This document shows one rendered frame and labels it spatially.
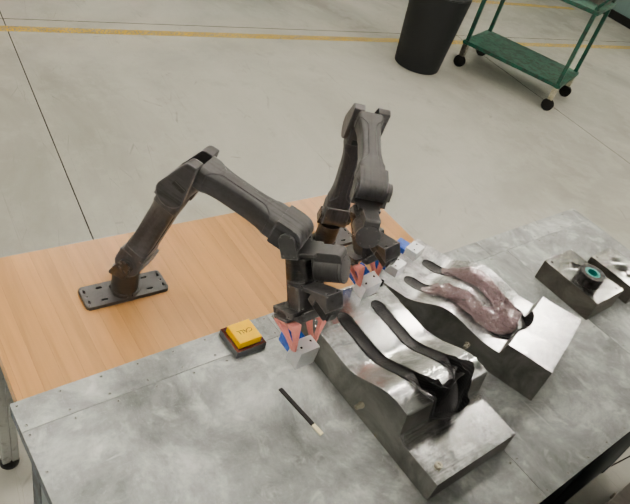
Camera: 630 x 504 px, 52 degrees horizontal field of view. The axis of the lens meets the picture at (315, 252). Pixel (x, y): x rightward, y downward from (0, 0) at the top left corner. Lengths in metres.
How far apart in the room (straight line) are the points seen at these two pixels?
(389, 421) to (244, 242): 0.68
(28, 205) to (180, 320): 1.71
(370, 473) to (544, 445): 0.45
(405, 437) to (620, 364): 0.80
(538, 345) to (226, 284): 0.79
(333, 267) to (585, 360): 0.92
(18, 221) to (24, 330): 1.57
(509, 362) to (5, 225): 2.17
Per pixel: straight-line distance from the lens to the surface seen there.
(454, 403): 1.49
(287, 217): 1.22
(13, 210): 3.11
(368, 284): 1.55
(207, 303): 1.59
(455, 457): 1.42
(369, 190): 1.42
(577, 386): 1.83
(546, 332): 1.74
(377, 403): 1.39
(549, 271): 2.07
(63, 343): 1.49
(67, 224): 3.04
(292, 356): 1.35
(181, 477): 1.30
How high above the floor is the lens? 1.92
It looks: 38 degrees down
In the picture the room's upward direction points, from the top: 18 degrees clockwise
